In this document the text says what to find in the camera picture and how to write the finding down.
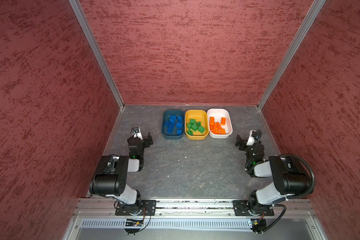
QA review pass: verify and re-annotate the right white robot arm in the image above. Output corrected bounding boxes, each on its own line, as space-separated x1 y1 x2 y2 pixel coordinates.
235 130 316 216

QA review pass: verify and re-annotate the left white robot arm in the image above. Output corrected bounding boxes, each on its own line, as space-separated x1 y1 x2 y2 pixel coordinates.
89 131 154 210

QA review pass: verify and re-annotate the white plastic bin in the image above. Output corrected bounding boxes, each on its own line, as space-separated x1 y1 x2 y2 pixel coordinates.
207 108 233 139

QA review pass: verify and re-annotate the teal plastic bin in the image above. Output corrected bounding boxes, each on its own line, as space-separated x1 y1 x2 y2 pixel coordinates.
162 109 185 140

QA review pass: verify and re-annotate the yellow plastic bin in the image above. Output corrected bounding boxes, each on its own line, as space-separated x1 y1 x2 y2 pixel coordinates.
185 110 209 140

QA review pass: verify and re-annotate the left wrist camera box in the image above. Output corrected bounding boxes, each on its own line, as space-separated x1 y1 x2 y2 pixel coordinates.
131 127 143 140

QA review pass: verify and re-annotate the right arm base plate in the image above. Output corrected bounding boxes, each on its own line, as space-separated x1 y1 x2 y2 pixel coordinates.
232 200 275 217

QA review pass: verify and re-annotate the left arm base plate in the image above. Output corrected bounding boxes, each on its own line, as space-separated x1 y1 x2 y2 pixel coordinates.
115 200 157 217

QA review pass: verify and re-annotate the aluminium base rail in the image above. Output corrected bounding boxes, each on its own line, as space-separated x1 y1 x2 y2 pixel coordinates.
62 197 319 240

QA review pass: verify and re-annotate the aluminium corner post left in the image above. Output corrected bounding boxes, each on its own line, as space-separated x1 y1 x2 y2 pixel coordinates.
69 0 125 111

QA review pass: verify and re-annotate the aluminium corner post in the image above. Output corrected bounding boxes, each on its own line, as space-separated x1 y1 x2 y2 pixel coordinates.
257 0 326 112
69 0 125 111

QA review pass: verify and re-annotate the aluminium corner post right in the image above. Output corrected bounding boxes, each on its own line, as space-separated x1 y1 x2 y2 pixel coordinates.
257 0 326 112

